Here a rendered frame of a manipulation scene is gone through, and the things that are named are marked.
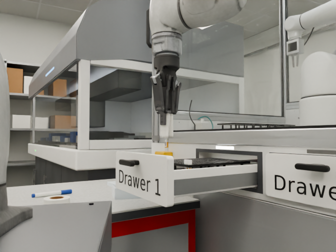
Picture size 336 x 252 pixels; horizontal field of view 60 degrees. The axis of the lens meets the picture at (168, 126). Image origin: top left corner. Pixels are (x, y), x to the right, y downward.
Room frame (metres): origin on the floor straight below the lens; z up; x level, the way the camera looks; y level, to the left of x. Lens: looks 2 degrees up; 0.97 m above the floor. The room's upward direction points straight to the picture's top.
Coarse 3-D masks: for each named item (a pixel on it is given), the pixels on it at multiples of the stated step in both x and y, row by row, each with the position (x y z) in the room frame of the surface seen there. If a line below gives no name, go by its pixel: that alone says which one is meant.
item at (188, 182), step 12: (192, 168) 0.70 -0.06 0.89; (204, 168) 0.71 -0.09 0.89; (216, 168) 0.73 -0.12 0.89; (228, 168) 0.75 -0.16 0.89; (240, 168) 0.77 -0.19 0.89; (252, 168) 0.80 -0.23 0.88; (180, 180) 0.67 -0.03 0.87; (192, 180) 0.69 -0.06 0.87; (204, 180) 0.71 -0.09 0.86; (216, 180) 0.73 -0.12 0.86; (228, 180) 0.75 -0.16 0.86; (240, 180) 0.77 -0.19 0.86; (252, 180) 0.80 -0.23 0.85; (180, 192) 0.67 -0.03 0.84; (192, 192) 0.69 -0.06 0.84; (204, 192) 0.71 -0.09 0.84
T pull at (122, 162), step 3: (120, 159) 0.75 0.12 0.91; (123, 159) 0.75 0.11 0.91; (120, 162) 0.75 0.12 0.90; (123, 162) 0.74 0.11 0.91; (126, 162) 0.72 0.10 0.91; (129, 162) 0.71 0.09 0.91; (132, 162) 0.70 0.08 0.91; (135, 162) 0.73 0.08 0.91; (138, 162) 0.74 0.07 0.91; (126, 165) 0.72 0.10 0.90; (129, 165) 0.71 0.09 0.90; (132, 165) 0.71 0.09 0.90
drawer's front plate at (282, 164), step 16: (272, 160) 0.74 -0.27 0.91; (288, 160) 0.70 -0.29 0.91; (304, 160) 0.67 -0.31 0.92; (320, 160) 0.64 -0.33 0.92; (272, 176) 0.74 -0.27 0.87; (288, 176) 0.70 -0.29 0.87; (304, 176) 0.67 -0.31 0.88; (320, 176) 0.64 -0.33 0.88; (272, 192) 0.74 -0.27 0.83; (288, 192) 0.70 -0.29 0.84
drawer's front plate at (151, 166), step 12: (120, 156) 0.84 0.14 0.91; (132, 156) 0.77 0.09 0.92; (144, 156) 0.72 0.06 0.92; (156, 156) 0.67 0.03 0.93; (168, 156) 0.64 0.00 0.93; (120, 168) 0.84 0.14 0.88; (132, 168) 0.77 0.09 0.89; (144, 168) 0.72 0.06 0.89; (156, 168) 0.67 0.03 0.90; (168, 168) 0.63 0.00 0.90; (120, 180) 0.84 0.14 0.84; (132, 180) 0.77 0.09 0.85; (144, 180) 0.72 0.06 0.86; (168, 180) 0.63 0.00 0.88; (132, 192) 0.77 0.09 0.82; (144, 192) 0.72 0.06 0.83; (156, 192) 0.67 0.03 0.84; (168, 192) 0.63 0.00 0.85; (168, 204) 0.63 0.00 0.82
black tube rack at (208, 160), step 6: (180, 162) 0.80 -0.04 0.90; (192, 162) 0.80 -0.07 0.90; (198, 162) 0.80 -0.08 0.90; (204, 162) 0.80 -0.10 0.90; (210, 162) 0.80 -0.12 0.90; (216, 162) 0.80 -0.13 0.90; (222, 162) 0.81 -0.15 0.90; (228, 162) 0.80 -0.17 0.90; (234, 162) 0.82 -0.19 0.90; (240, 162) 0.83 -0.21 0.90; (246, 162) 0.84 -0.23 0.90; (174, 168) 0.81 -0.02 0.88; (180, 168) 0.91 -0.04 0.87
